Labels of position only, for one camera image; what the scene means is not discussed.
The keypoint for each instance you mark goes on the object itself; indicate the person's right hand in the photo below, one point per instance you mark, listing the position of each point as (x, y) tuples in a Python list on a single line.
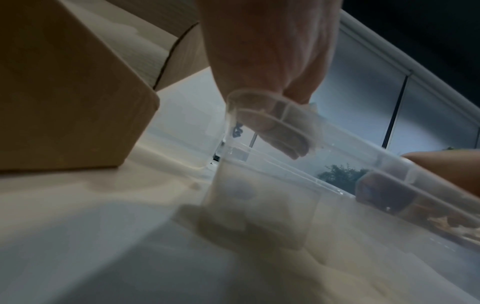
[(450, 172)]

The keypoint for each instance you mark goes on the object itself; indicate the person's left hand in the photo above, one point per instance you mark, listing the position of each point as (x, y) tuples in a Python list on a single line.
[(270, 53)]

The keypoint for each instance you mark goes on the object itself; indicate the clear compartment tray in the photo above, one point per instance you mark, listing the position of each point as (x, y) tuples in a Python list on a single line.
[(262, 207)]

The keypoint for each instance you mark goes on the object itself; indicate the brown cardboard box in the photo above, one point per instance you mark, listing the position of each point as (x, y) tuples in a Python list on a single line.
[(67, 104)]

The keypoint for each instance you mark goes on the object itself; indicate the green leafy plant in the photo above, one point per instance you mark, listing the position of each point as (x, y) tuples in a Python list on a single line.
[(341, 175)]

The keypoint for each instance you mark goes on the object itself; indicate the grey window frame post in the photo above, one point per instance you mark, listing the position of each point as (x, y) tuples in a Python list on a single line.
[(395, 112)]

